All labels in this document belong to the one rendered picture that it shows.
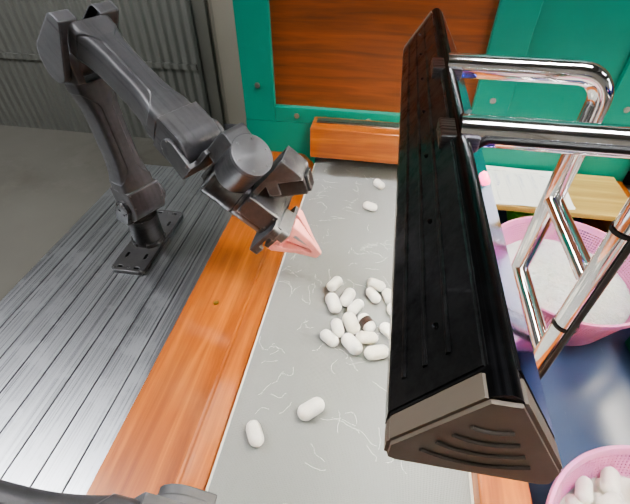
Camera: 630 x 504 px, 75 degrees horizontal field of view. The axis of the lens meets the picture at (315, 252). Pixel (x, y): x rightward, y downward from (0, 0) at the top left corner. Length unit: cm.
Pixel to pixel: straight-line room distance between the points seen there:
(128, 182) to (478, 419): 73
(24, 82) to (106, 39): 260
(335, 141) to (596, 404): 66
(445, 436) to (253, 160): 41
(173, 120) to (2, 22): 260
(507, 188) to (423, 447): 78
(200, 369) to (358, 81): 65
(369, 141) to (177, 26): 180
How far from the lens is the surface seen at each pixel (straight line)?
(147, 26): 265
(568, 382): 78
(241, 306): 65
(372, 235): 81
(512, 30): 92
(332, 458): 55
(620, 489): 64
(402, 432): 21
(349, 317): 64
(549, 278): 83
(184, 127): 60
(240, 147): 53
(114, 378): 75
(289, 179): 55
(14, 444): 76
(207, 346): 62
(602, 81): 52
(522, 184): 97
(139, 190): 84
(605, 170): 110
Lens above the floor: 126
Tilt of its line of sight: 43 degrees down
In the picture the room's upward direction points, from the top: straight up
